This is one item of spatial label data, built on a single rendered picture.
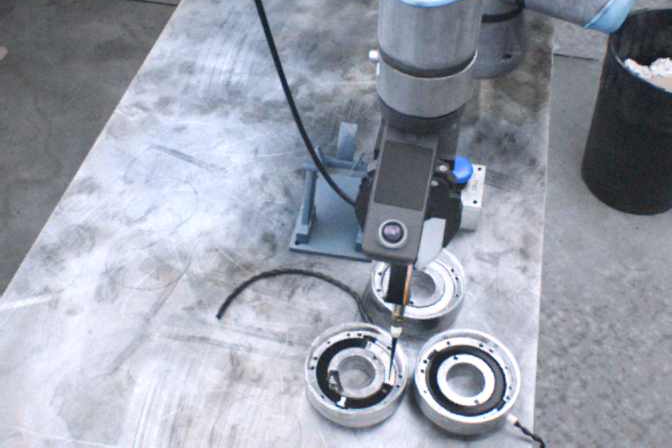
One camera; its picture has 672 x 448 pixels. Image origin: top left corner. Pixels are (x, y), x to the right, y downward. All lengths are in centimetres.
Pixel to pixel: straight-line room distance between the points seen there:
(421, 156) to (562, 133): 173
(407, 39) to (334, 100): 58
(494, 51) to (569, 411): 89
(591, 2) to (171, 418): 71
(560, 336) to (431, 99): 134
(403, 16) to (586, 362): 140
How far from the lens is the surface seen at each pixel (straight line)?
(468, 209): 96
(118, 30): 273
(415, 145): 64
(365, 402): 81
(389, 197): 63
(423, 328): 87
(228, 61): 122
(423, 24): 56
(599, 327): 194
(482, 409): 82
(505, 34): 118
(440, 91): 60
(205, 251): 97
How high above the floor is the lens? 155
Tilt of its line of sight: 48 degrees down
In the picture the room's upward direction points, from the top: straight up
